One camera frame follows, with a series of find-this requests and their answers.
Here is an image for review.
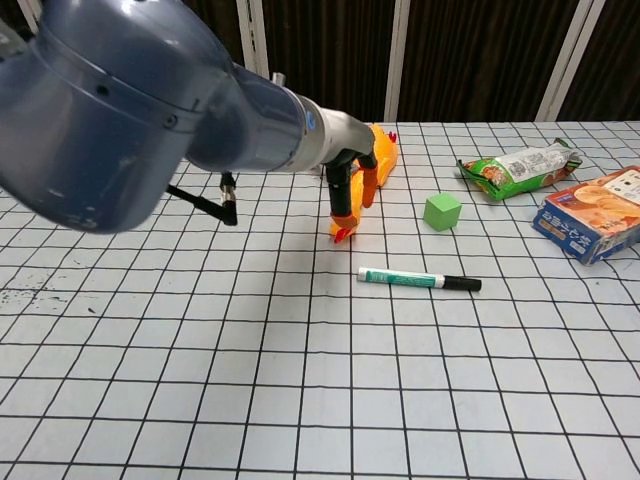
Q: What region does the green snack packet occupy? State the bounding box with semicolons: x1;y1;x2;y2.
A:
455;138;585;203

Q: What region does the white frame post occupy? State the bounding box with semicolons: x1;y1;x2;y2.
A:
18;0;45;32
235;0;274;79
537;0;606;123
383;0;412;123

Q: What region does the blue orange snack box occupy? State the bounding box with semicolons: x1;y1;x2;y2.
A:
531;165;640;265

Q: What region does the yellow rubber chicken toy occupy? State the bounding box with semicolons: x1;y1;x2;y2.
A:
328;123;401;245

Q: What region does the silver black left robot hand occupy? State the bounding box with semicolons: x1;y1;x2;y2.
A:
318;107;380;234

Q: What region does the green cube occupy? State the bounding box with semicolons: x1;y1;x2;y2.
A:
423;191;462;233

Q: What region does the white black checked tablecloth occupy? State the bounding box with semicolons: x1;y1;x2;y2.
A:
0;119;640;480

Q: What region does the white green marker body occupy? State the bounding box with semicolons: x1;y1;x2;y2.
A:
357;266;448;291

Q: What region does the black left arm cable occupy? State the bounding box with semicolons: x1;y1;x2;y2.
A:
166;171;240;228

